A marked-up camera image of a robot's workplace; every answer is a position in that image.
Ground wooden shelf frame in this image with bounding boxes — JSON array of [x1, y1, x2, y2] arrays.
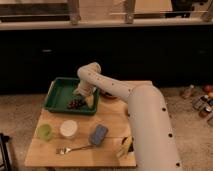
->
[[0, 0, 213, 30]]

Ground small green cup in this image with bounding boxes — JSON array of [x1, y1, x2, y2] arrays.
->
[[36, 124, 52, 141]]

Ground black round bowl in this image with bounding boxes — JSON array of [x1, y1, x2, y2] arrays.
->
[[122, 137, 134, 152]]

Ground green plastic tray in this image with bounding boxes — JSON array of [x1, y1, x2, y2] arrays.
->
[[44, 77, 99, 116]]

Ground white paper cup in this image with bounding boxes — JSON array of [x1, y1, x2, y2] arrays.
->
[[60, 120, 78, 139]]

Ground silver metal fork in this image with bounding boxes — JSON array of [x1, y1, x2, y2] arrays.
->
[[55, 145, 94, 155]]

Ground yellow banana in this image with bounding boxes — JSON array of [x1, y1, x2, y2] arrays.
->
[[116, 136, 132, 158]]

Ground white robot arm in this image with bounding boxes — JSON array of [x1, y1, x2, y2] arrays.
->
[[76, 62, 183, 171]]

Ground blue sponge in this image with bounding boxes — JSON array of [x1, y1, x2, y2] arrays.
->
[[89, 124, 108, 146]]

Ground wooden table board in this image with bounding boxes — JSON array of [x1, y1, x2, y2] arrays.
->
[[25, 97, 136, 168]]

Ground dark purple grape bunch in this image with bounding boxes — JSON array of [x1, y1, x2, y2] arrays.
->
[[67, 99, 86, 109]]

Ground brown bowl with food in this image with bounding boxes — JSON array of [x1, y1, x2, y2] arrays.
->
[[100, 90, 117, 99]]

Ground bottles on floor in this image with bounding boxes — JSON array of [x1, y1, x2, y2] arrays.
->
[[180, 85, 213, 127]]

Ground black stand at left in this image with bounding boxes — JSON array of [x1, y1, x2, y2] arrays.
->
[[0, 133, 12, 171]]

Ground dark red bowl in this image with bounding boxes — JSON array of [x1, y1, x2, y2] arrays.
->
[[125, 107, 130, 117]]

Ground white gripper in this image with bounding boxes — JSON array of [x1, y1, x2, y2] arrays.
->
[[73, 80, 96, 108]]

